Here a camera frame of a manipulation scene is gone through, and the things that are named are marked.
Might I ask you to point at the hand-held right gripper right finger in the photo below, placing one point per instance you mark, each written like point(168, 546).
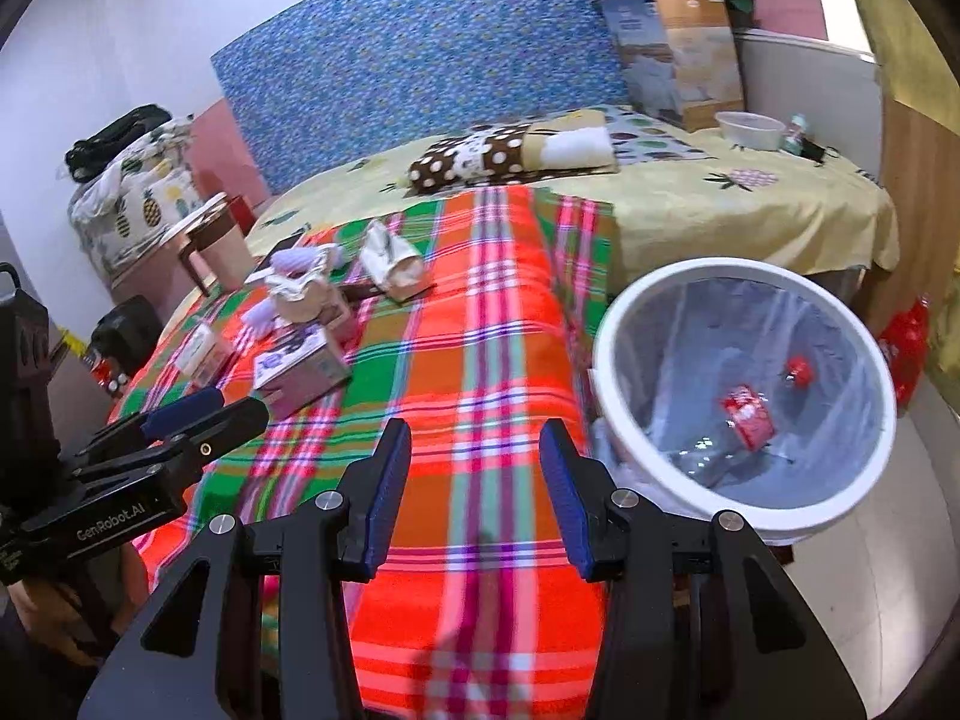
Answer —
point(566, 495)

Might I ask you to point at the red box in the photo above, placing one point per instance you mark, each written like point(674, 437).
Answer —
point(241, 211)

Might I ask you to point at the white paper bag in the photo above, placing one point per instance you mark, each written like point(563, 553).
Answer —
point(390, 262)

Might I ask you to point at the small green jar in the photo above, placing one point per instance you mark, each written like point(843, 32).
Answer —
point(795, 133)

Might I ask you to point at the brown polka dot pillow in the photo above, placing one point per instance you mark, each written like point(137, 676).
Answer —
point(442, 161)

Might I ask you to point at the clear plastic bottle red label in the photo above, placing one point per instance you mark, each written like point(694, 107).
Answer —
point(746, 416)

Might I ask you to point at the printed paper shopping bag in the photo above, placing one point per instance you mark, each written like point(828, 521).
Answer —
point(690, 52)

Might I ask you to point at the black bag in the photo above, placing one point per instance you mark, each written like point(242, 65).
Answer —
point(112, 136)

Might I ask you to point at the red detergent bottle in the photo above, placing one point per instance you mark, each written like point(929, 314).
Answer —
point(904, 352)

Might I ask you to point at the white board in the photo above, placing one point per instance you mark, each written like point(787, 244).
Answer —
point(810, 90)

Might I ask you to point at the dark brown wrapper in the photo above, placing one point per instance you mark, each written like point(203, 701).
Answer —
point(371, 289)

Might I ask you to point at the fruit print pillowcase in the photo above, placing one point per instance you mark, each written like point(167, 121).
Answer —
point(645, 136)

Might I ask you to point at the pink stool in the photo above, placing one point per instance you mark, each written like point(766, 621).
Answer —
point(150, 274)

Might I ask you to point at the purple white carton box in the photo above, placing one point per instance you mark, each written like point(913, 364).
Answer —
point(300, 367)

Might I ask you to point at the blue floral headboard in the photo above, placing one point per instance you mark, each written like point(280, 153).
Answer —
point(412, 60)

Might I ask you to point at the smartphone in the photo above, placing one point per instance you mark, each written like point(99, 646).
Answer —
point(277, 249)

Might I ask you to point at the wooden board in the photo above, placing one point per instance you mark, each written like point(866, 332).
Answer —
point(915, 187)

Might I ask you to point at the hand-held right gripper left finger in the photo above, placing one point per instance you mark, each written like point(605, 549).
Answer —
point(386, 495)

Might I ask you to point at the yellow curtain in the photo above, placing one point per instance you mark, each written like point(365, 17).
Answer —
point(915, 37)

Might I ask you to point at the patterned paper cup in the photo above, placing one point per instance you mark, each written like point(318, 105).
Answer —
point(300, 300)

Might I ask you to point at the pineapple print cloth bundle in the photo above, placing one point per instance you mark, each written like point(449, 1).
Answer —
point(142, 202)

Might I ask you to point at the person's left hand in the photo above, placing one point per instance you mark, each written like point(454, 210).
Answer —
point(45, 615)

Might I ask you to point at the yellow pineapple print bed sheet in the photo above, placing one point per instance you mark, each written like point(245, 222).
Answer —
point(712, 217)

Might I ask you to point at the white round trash bin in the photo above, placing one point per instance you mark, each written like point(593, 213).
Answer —
point(750, 521)

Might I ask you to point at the red green plaid blanket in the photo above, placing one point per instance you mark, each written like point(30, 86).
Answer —
point(465, 315)

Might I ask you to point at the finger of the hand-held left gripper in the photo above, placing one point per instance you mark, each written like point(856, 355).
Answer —
point(180, 409)
point(225, 424)

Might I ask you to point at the yellow white folded towel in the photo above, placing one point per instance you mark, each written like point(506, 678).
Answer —
point(577, 142)

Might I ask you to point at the white plastic bowl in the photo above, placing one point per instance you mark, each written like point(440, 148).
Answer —
point(750, 131)

